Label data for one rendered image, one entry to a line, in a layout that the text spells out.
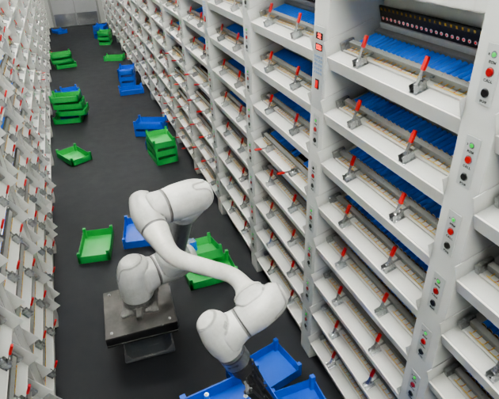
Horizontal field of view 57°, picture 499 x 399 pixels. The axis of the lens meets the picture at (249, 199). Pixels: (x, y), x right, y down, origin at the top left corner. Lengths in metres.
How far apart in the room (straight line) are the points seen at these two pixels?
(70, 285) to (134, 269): 0.91
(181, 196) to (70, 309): 1.36
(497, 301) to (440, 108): 0.47
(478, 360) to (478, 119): 0.61
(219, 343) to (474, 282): 0.71
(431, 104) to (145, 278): 1.50
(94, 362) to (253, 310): 1.30
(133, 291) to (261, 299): 0.96
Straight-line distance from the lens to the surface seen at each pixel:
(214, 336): 1.38
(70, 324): 2.77
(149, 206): 1.68
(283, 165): 2.11
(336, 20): 1.58
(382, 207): 1.48
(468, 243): 1.20
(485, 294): 1.24
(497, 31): 1.05
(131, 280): 2.19
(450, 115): 1.15
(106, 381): 2.45
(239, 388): 1.80
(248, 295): 1.41
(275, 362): 2.38
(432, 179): 1.26
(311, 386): 2.08
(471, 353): 1.36
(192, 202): 1.71
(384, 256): 1.58
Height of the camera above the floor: 1.86
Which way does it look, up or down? 32 degrees down
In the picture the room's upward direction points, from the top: 2 degrees counter-clockwise
